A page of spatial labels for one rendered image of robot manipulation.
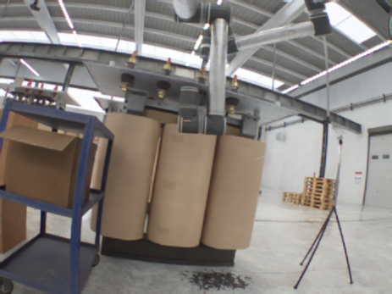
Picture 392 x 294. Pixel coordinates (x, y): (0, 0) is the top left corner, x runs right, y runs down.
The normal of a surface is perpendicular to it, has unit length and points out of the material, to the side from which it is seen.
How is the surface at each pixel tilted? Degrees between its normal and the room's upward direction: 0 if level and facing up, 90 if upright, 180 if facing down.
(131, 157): 90
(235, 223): 90
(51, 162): 90
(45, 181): 90
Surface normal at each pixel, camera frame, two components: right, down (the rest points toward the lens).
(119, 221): 0.23, -0.07
